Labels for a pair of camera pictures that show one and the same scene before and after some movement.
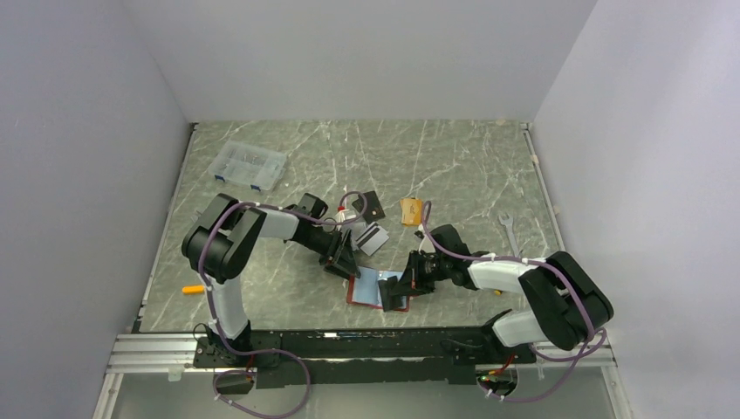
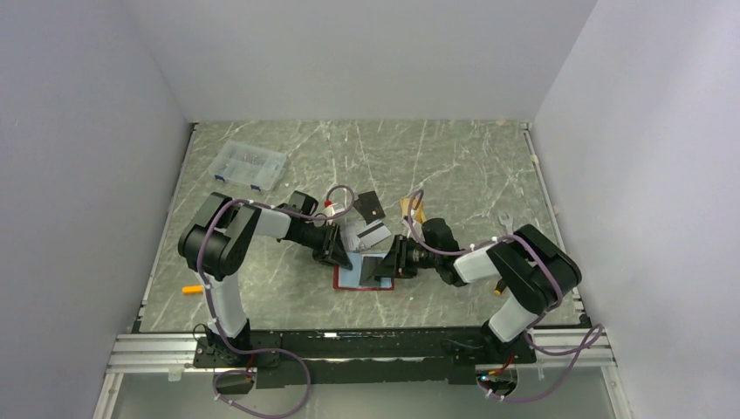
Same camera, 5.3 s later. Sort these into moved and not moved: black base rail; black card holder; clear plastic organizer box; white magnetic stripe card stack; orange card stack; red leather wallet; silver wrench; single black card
Moved: single black card; red leather wallet; white magnetic stripe card stack
Not moved: orange card stack; clear plastic organizer box; black base rail; silver wrench; black card holder
